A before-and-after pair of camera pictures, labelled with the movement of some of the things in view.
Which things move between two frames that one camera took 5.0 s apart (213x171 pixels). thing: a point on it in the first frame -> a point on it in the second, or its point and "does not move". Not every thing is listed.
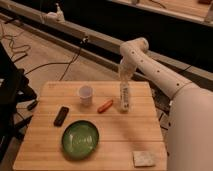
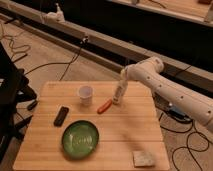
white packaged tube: (124, 95) -> (119, 91)
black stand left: (13, 90) does not move
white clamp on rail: (57, 16) does not move
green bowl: (80, 139) does not move
